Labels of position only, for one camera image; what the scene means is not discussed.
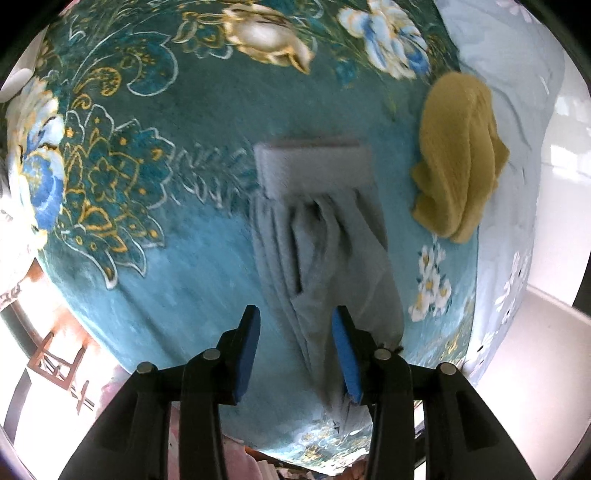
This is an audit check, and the teal floral blanket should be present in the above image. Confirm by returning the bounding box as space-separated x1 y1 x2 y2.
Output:
4 0 481 476

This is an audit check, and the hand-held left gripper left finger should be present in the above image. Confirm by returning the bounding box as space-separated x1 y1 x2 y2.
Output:
58 305 262 480

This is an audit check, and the wooden chair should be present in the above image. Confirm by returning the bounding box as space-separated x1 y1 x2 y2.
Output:
25 330 96 409

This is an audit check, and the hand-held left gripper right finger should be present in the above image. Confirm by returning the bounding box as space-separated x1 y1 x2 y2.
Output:
331 305 539 480

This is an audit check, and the light blue floral duvet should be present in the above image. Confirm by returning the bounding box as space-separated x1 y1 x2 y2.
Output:
434 0 566 384

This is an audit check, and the yellow knitted sweater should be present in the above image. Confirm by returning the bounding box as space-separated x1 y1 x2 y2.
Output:
411 71 511 244

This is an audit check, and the grey garment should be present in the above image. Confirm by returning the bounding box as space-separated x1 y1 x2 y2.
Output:
250 140 403 423

